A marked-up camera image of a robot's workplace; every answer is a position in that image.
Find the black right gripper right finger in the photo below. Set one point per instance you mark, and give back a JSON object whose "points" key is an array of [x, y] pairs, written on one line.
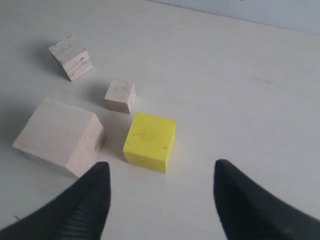
{"points": [[249, 212]]}

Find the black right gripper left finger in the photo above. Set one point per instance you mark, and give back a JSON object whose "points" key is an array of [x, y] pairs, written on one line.
{"points": [[78, 213]]}

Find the large wooden base cube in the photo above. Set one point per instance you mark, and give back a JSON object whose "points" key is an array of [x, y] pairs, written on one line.
{"points": [[62, 136]]}

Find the yellow cube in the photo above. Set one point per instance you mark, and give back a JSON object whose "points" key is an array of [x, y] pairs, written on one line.
{"points": [[150, 141]]}

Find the small wooden cube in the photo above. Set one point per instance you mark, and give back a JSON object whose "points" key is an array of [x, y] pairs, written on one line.
{"points": [[120, 96]]}

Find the medium wooden cube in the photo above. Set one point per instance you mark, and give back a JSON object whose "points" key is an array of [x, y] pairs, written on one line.
{"points": [[72, 56]]}

